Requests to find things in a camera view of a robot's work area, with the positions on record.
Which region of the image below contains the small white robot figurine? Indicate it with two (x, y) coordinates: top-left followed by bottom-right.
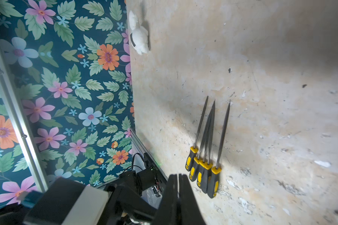
(129, 11), (149, 55)

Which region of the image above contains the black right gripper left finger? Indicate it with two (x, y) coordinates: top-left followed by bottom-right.
(152, 174), (178, 225)

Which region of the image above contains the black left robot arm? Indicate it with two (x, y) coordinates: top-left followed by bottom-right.
(0, 169), (176, 225)

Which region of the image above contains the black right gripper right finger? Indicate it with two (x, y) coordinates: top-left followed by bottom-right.
(178, 174), (206, 225)

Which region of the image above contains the file tool yellow-black handle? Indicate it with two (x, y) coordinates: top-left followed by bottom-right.
(185, 96), (208, 172)
(197, 101), (216, 194)
(189, 109), (213, 182)
(207, 101), (232, 198)

